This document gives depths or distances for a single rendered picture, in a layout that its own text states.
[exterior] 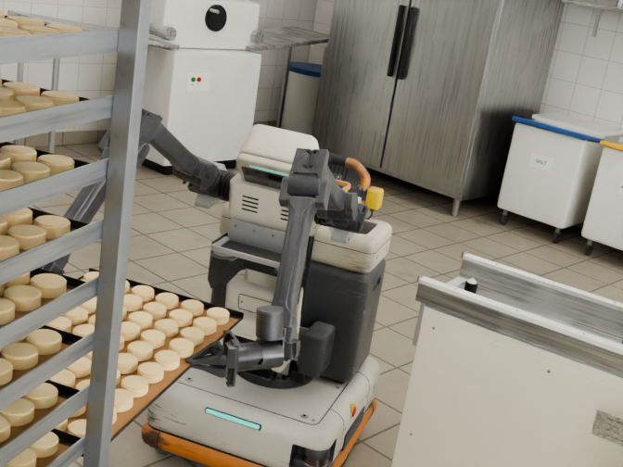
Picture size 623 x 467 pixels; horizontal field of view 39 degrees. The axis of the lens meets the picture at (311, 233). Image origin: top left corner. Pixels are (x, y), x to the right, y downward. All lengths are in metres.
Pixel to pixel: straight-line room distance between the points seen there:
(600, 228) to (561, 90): 1.27
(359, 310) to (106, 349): 1.61
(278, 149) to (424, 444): 0.89
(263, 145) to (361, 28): 4.19
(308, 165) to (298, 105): 5.49
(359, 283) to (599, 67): 4.11
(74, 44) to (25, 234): 0.27
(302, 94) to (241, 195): 4.96
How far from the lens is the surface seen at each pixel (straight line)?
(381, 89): 6.53
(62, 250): 1.24
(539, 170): 6.15
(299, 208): 2.02
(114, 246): 1.31
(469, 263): 2.55
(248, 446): 2.83
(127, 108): 1.26
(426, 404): 2.38
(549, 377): 2.22
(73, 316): 1.92
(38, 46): 1.11
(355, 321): 2.90
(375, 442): 3.32
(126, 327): 1.88
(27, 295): 1.29
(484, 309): 2.24
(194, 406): 2.86
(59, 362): 1.32
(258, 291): 2.70
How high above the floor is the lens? 1.67
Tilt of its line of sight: 18 degrees down
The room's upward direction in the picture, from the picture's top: 9 degrees clockwise
